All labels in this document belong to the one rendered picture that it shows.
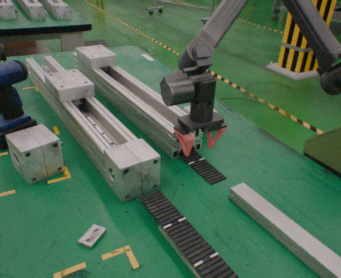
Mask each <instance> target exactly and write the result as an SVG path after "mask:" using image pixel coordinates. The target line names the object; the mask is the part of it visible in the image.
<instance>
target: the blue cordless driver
mask: <svg viewBox="0 0 341 278"><path fill-rule="evenodd" d="M27 77H28V70H27V67H26V66H25V64H23V63H22V62H21V61H20V60H11V61H7V62H3V63H0V112H1V114H2V116H0V149H1V150H6V149H8V148H9V146H8V142H7V139H6V134H10V133H13V132H16V131H19V130H25V129H28V128H31V127H34V126H37V125H38V124H37V121H36V120H35V119H33V118H31V116H30V115H29V114H27V113H25V112H24V110H23V109H22V106H23V103H22V101H21V99H20V97H19V94H18V92H17V89H16V87H14V86H12V85H15V84H17V83H20V82H22V81H25V80H26V79H27Z"/></svg>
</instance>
